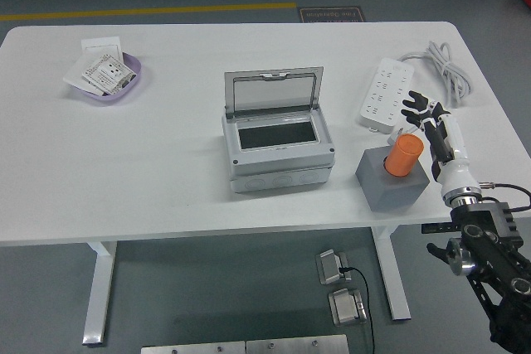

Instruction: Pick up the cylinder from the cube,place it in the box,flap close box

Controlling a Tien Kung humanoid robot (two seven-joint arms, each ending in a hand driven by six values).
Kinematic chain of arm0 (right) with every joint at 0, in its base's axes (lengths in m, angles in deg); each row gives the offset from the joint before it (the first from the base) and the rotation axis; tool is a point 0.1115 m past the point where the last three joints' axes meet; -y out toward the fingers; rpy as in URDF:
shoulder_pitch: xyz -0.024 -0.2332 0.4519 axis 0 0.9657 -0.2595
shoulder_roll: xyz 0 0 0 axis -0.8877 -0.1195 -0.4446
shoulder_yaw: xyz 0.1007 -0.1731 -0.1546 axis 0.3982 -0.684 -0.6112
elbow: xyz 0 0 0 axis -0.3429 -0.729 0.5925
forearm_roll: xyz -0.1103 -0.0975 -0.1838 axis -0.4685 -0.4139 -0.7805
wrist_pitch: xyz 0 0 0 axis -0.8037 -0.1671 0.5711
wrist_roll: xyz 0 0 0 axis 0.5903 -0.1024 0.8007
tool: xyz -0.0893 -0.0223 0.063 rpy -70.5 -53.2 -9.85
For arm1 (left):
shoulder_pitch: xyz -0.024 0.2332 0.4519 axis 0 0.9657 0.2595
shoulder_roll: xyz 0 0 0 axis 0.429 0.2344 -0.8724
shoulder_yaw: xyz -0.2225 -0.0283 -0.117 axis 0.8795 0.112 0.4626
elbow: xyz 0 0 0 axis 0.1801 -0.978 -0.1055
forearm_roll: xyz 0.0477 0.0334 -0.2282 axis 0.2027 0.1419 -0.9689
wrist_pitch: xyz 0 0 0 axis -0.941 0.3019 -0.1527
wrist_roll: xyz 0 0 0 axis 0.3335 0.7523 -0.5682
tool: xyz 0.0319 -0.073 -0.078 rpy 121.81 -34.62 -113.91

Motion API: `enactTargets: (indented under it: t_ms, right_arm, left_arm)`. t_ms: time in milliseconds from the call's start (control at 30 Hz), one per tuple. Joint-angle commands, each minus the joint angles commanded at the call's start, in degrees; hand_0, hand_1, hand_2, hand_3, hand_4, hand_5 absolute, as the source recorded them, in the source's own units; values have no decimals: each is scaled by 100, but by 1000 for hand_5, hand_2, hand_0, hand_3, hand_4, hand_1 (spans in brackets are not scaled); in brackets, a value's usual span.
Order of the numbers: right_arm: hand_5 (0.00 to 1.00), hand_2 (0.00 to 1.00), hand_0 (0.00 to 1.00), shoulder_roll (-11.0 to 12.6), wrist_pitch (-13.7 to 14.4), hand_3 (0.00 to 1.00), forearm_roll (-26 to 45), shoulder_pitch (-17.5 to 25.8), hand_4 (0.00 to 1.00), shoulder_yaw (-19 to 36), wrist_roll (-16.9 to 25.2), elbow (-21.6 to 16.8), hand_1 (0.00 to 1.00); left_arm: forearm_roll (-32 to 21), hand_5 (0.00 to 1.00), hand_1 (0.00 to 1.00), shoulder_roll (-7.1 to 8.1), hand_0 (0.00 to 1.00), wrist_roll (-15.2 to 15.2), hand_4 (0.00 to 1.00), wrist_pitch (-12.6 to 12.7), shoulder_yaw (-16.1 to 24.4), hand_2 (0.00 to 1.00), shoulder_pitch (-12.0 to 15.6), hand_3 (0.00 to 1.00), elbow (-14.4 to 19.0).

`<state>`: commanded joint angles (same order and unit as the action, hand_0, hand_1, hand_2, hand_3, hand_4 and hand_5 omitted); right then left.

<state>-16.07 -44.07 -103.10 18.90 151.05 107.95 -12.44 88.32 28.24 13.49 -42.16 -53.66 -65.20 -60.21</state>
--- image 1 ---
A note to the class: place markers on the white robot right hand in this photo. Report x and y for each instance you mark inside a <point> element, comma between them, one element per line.
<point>454,163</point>

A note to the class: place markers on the orange cylinder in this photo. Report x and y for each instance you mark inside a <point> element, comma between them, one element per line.
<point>404,155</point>

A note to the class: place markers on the grey plastic enclosure box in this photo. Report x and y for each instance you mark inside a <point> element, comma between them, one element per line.
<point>282,163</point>

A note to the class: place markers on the transparent hinged box lid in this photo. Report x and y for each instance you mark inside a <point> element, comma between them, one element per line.
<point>274,93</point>

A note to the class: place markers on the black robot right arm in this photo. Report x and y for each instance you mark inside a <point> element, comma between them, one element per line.
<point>489,221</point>

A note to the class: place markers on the grey cube with round hole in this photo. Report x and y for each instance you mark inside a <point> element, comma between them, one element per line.
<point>394,194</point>

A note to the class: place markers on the silver floor socket box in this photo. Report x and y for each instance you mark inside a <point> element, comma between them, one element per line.
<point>346,308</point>
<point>332,267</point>

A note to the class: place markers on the black table control panel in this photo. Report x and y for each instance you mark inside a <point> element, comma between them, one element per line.
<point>435,228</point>

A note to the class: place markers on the white table leg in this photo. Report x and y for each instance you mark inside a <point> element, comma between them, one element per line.
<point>394,279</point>
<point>99,287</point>

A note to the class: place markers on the purple plastic tray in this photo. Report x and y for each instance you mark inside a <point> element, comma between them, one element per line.
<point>134,70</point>

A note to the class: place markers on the plain white panel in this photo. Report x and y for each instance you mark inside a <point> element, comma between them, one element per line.
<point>74,74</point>

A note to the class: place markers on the grey metal base plate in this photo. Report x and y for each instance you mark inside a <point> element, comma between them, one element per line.
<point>195,348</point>
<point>296,345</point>

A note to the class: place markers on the white square switch plate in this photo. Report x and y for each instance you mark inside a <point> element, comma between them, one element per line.
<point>101,45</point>

